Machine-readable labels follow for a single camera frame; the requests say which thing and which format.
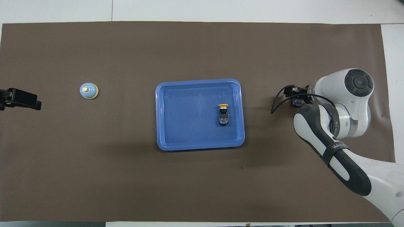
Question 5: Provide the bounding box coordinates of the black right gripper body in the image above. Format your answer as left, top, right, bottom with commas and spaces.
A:
283, 84, 309, 98

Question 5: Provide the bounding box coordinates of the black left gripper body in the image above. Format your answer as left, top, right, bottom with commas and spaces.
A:
0, 89, 12, 111

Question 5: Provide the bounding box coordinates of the red push button switch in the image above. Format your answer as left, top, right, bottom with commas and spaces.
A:
290, 87, 306, 108

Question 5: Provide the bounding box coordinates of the light blue desk bell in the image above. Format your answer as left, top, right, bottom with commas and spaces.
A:
80, 83, 99, 100

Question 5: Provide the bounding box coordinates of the yellow push button switch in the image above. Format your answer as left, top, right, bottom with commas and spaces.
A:
218, 103, 230, 126

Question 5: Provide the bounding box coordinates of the blue plastic tray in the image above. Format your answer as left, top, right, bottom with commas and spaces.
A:
155, 79, 245, 151

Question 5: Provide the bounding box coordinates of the brown table mat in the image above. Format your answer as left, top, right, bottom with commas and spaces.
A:
0, 21, 396, 223

